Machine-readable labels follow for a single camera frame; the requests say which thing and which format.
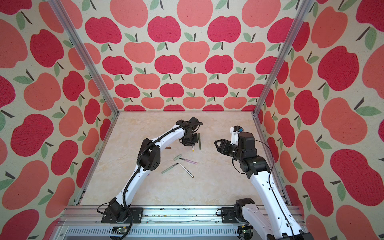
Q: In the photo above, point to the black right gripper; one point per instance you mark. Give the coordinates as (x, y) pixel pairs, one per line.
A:
(222, 146)

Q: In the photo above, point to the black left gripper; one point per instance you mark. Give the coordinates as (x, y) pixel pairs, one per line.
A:
(195, 141)

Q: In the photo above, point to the dark green pen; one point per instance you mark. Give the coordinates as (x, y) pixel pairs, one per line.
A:
(199, 141)

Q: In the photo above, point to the white brown-tipped pen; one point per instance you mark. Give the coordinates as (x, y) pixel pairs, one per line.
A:
(187, 171)

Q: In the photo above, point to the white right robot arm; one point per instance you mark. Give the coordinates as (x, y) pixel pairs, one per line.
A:
(278, 223)

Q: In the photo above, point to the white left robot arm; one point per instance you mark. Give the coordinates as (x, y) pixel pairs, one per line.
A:
(149, 158)

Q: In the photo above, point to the light green pen cap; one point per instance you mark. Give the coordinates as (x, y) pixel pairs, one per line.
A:
(177, 157)

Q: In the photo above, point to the purple pen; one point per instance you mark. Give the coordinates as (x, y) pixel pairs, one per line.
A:
(189, 161)

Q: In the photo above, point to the light green pen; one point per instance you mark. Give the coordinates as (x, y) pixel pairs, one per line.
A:
(169, 168)

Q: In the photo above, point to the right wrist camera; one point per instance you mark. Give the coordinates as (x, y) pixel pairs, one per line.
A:
(235, 131)

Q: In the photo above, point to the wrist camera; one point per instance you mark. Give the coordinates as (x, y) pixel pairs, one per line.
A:
(194, 122)
(235, 131)

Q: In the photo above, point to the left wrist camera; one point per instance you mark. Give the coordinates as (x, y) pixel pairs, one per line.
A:
(194, 122)

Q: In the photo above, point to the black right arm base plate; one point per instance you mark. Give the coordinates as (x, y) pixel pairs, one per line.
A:
(228, 215)

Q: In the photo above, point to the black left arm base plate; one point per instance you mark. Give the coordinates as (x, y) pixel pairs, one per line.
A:
(121, 216)

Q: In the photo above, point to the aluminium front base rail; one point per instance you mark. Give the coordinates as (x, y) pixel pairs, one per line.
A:
(158, 223)

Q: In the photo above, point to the aluminium right rear corner post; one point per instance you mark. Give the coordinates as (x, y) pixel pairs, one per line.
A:
(286, 47)

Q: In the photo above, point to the aluminium corner post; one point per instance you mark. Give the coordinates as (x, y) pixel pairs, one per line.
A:
(70, 29)
(286, 47)

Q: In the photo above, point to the aluminium left rear corner post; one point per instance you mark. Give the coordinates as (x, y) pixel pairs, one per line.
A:
(70, 29)

